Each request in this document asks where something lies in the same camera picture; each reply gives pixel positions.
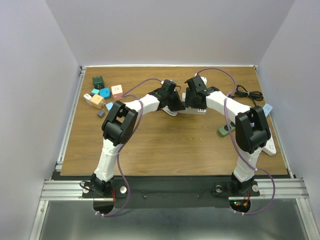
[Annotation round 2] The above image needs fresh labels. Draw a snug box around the black power cable with plug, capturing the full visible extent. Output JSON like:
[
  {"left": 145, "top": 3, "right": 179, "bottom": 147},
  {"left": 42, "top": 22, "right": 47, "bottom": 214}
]
[{"left": 226, "top": 84, "right": 265, "bottom": 108}]

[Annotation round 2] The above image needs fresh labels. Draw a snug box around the dark green power strip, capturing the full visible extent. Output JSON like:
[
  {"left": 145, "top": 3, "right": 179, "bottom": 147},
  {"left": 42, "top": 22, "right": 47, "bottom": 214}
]
[{"left": 217, "top": 122, "right": 236, "bottom": 137}]

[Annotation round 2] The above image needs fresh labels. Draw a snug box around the pink cube adapter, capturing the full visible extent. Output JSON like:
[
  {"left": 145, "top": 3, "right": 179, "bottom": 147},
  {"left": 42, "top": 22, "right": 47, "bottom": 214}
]
[{"left": 111, "top": 84, "right": 124, "bottom": 101}]

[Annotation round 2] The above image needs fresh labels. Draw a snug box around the blue square adapter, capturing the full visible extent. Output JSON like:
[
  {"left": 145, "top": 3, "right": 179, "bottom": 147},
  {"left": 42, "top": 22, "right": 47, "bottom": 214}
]
[{"left": 99, "top": 88, "right": 111, "bottom": 99}]

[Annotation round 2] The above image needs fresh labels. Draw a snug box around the dark grey small adapter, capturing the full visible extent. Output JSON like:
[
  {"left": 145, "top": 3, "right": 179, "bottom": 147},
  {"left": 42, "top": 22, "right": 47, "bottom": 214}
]
[{"left": 97, "top": 110, "right": 106, "bottom": 119}]

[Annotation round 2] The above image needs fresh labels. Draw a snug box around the orange cube adapter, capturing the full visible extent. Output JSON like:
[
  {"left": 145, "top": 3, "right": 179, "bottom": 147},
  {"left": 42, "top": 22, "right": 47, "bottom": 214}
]
[{"left": 90, "top": 94, "right": 106, "bottom": 109}]

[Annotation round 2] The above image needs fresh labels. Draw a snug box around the dark green charger plug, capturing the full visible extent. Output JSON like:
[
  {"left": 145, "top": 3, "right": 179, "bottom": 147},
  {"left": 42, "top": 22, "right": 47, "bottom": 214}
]
[{"left": 92, "top": 75, "right": 105, "bottom": 90}]

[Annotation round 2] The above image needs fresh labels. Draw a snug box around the light blue power strip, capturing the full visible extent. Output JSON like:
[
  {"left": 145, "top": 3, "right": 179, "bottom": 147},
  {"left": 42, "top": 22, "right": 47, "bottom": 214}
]
[{"left": 262, "top": 103, "right": 273, "bottom": 117}]

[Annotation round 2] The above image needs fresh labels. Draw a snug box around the teal usb charger plug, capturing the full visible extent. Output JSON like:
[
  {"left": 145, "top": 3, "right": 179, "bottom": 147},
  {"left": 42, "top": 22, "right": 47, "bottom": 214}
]
[{"left": 90, "top": 88, "right": 100, "bottom": 97}]

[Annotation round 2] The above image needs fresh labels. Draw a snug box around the white triangular power strip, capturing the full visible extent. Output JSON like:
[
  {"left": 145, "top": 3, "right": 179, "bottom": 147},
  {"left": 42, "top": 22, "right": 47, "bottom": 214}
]
[{"left": 262, "top": 134, "right": 277, "bottom": 156}]

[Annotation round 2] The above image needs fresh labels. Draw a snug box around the light blue small adapter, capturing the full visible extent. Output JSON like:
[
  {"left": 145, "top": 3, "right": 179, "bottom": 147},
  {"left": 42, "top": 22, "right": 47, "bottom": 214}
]
[{"left": 105, "top": 102, "right": 114, "bottom": 112}]

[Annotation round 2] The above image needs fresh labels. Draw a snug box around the white square adapter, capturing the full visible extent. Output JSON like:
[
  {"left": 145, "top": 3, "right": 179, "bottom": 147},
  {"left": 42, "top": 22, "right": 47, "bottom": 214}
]
[{"left": 83, "top": 93, "right": 92, "bottom": 105}]

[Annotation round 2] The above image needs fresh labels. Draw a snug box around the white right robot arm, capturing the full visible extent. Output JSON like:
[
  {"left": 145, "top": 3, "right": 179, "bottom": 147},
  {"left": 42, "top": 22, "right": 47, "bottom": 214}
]
[{"left": 185, "top": 75, "right": 272, "bottom": 195}]

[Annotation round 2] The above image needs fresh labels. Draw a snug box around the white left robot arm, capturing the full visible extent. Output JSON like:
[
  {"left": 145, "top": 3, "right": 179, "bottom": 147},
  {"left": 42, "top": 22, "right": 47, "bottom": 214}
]
[{"left": 90, "top": 79, "right": 185, "bottom": 197}]

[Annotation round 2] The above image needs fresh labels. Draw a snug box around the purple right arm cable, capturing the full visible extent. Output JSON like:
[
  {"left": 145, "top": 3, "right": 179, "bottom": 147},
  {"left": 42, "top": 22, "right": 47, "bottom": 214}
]
[{"left": 196, "top": 67, "right": 276, "bottom": 216}]

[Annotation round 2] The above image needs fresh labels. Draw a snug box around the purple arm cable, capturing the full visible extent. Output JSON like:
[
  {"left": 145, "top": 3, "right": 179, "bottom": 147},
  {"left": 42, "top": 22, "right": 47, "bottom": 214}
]
[
  {"left": 196, "top": 67, "right": 276, "bottom": 216},
  {"left": 96, "top": 78, "right": 165, "bottom": 218}
]

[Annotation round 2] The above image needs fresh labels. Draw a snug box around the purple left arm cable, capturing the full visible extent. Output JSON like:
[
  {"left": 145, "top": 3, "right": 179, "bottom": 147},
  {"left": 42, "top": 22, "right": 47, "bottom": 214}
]
[{"left": 96, "top": 78, "right": 165, "bottom": 218}]

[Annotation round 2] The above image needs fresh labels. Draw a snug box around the aluminium left side rail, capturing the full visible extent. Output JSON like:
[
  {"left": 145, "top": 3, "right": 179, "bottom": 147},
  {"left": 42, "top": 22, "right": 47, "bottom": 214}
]
[{"left": 55, "top": 66, "right": 87, "bottom": 172}]

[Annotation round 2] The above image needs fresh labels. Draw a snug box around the aluminium rail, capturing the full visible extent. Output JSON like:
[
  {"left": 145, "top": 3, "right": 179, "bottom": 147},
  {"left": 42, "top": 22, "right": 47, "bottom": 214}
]
[
  {"left": 55, "top": 66, "right": 87, "bottom": 172},
  {"left": 40, "top": 178, "right": 310, "bottom": 201}
]

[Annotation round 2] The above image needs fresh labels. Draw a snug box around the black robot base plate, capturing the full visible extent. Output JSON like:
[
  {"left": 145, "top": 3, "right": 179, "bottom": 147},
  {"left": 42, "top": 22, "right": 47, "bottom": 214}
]
[{"left": 79, "top": 175, "right": 260, "bottom": 213}]

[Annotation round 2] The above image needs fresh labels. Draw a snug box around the aluminium front rail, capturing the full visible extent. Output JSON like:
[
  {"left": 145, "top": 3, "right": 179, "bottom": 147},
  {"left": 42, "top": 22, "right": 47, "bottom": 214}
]
[{"left": 40, "top": 178, "right": 310, "bottom": 201}]

